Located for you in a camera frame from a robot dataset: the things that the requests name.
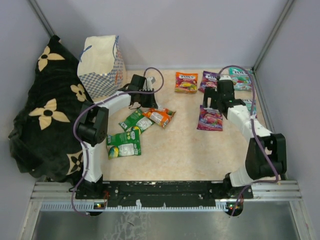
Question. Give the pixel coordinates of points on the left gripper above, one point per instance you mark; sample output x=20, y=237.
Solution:
x=152, y=103

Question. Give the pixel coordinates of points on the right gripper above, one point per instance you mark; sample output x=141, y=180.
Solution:
x=209, y=92

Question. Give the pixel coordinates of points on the teal Fox's mint candy bag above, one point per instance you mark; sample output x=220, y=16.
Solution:
x=241, y=80

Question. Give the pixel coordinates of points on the teal mint cherry candy bag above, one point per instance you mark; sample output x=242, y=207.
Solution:
x=249, y=103

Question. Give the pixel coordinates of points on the orange Fox's candy bag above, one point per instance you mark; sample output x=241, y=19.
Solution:
x=186, y=83

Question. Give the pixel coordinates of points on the green Fox's candy bag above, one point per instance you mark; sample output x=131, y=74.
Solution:
x=124, y=144

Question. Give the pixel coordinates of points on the checkered paper bag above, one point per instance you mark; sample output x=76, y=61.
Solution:
x=101, y=67

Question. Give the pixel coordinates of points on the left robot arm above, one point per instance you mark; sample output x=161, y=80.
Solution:
x=91, y=128

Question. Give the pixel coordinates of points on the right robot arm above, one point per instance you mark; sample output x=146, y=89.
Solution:
x=267, y=151

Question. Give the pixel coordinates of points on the black floral pillow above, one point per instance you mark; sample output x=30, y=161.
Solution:
x=42, y=140

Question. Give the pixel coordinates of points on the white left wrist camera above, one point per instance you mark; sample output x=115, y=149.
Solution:
x=148, y=84

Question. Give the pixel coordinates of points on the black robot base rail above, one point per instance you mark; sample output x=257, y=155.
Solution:
x=199, y=193

